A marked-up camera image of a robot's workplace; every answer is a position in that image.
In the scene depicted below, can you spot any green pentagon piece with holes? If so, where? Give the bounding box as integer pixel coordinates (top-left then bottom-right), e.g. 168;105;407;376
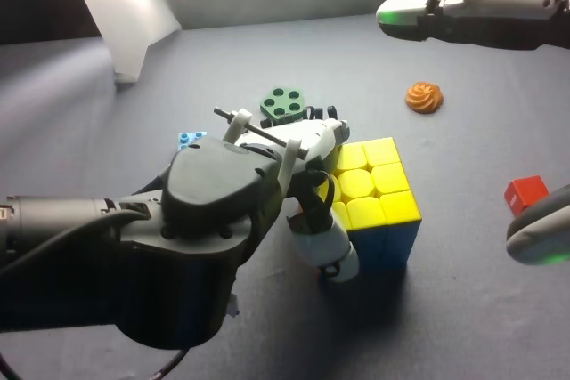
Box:
259;85;309;128

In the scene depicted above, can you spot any black camera cable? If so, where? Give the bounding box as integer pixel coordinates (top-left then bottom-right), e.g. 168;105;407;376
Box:
145;346;189;380

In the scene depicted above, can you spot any red cube block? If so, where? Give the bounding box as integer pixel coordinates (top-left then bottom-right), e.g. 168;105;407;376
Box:
503;174;550;217

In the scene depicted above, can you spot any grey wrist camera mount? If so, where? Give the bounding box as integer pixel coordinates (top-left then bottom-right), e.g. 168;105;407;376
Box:
224;289;242;319

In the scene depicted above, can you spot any white backdrop sheet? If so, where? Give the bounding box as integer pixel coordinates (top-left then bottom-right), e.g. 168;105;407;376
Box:
60;0;570;85

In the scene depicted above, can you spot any grey table cloth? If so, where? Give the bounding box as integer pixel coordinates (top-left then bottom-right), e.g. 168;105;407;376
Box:
0;10;570;380

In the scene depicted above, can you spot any Rubik's cube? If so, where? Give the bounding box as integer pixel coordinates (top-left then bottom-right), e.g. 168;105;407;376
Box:
318;136;423;275

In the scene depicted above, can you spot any light blue toy brick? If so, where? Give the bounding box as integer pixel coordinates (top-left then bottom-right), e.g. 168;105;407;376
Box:
176;130;208;152

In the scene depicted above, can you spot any orange swirl cookie toy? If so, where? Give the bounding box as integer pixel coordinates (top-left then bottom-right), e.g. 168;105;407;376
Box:
404;80;447;115

